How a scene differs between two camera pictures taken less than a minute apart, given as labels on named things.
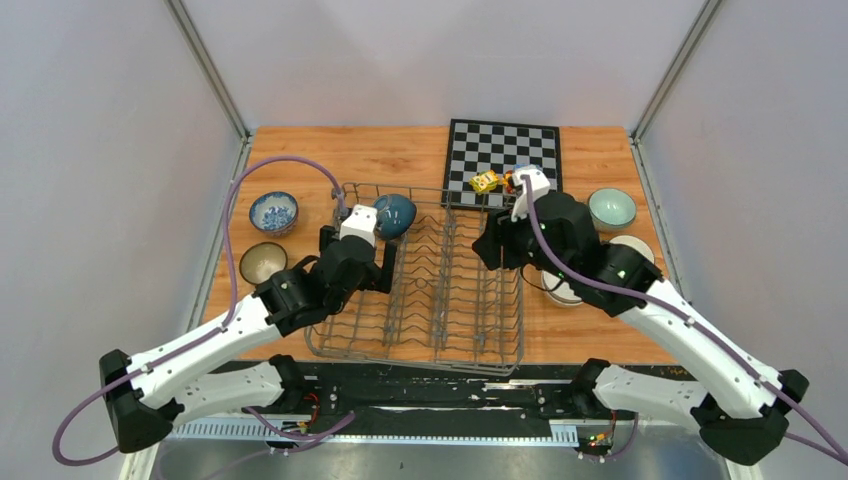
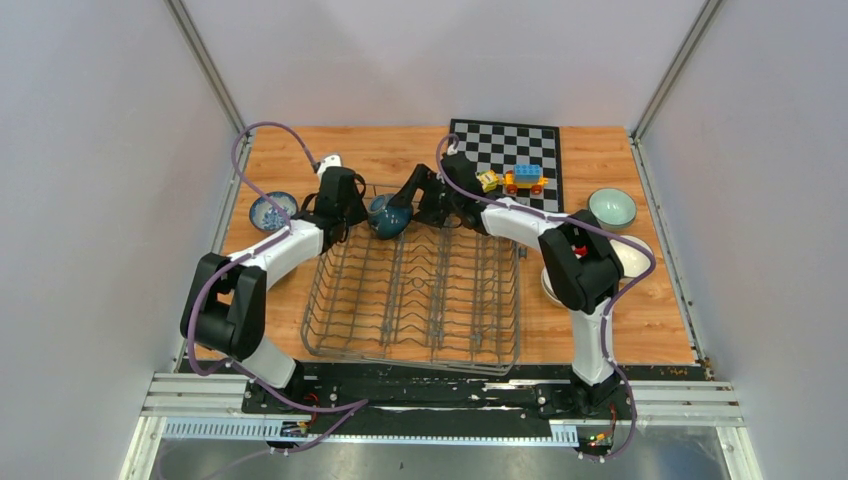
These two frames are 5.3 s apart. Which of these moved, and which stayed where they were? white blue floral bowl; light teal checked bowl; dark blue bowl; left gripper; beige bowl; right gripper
Moved: right gripper; left gripper
Stayed: light teal checked bowl; dark blue bowl; beige bowl; white blue floral bowl
